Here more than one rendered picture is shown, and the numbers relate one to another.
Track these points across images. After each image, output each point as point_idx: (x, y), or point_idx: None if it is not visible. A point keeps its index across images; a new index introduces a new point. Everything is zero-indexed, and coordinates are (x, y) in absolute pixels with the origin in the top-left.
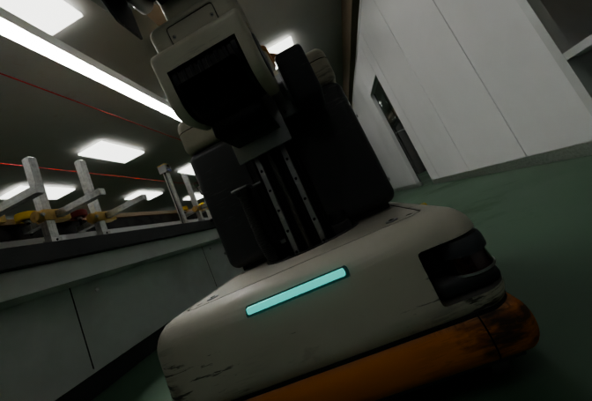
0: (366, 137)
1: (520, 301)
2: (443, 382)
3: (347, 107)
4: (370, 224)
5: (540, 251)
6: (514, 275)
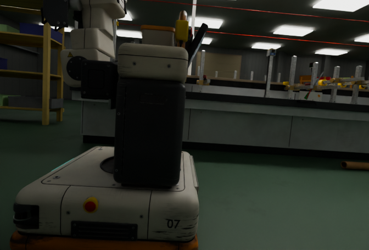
0: (117, 132)
1: (12, 237)
2: None
3: (116, 104)
4: (84, 175)
5: None
6: None
